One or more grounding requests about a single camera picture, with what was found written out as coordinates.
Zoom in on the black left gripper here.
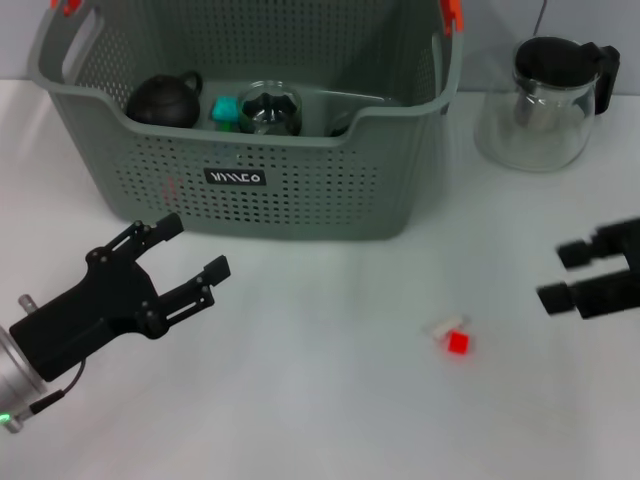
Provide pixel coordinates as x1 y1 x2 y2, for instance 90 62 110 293
8 212 232 384

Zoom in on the teal square toy brick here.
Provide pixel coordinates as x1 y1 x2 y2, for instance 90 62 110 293
210 95 240 122

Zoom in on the white toy brick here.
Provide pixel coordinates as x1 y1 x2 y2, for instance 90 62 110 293
422 314 470 342

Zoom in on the grey perforated plastic storage bin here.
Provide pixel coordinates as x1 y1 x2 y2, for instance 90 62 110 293
27 0 466 242

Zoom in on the glass teapot with black lid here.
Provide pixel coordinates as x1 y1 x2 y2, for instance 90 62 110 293
474 34 623 174

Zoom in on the small red toy brick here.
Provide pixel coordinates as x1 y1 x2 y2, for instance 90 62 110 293
446 329 471 355

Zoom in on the black ceramic teapot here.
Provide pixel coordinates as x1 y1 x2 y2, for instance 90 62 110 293
125 69 205 129

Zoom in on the thin grey wall cable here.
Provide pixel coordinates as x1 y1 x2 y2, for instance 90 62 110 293
530 0 550 37

